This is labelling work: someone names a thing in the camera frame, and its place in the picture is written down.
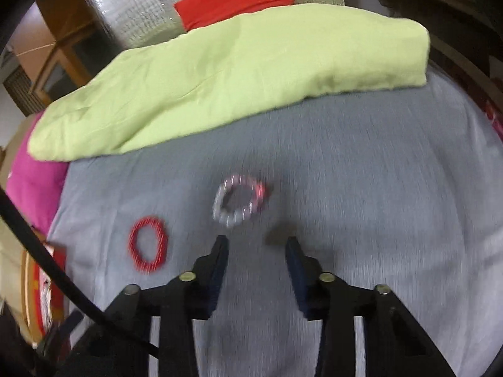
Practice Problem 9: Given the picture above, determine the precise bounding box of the orange jewelry box tray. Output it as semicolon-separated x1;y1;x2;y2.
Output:
21;251;44;344

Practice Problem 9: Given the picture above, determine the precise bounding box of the magenta pillow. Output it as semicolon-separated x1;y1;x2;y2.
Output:
1;113;69;236

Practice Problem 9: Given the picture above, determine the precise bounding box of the red jewelry box tray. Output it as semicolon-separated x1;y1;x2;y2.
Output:
33;263;65;336

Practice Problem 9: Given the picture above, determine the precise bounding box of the wooden cabinet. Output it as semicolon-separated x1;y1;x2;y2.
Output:
9;0;118;106

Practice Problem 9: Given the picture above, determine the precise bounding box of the red bead bracelet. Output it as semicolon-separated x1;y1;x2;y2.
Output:
128;215;170;274

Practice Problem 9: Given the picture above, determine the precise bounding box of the radiator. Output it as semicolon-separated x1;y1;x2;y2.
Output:
3;66;46;117

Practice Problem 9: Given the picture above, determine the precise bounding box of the small pale pink bead bracelet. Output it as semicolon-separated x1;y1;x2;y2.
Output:
212;173;272;228

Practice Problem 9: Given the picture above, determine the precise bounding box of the light green folded blanket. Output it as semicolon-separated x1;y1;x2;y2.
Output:
27;3;430;162

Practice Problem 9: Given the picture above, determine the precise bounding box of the grey bed cover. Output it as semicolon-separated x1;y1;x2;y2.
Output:
49;68;502;376

